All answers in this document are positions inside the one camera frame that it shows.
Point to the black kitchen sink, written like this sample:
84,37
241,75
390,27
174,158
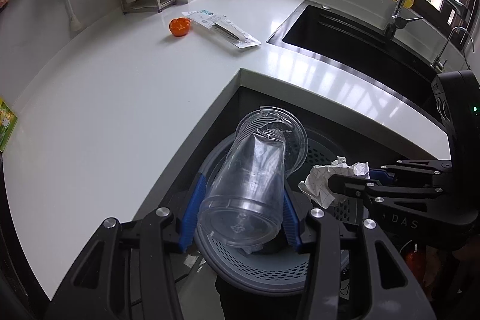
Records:
345,42

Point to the chrome kitchen faucet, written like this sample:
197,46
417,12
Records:
425,11

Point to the green yellow pouch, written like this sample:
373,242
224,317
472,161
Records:
8,122

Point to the white bottle brush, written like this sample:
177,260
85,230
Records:
74,24

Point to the clear plastic cup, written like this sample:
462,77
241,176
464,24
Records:
243,207

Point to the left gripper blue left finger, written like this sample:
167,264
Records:
188,215

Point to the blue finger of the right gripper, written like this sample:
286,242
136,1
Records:
411,170
400,195

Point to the white paper ball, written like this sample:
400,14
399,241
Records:
319,183

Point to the orange peel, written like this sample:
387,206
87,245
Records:
179,27

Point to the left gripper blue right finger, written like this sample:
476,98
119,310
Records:
290,223

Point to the comb blister package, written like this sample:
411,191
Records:
222,27

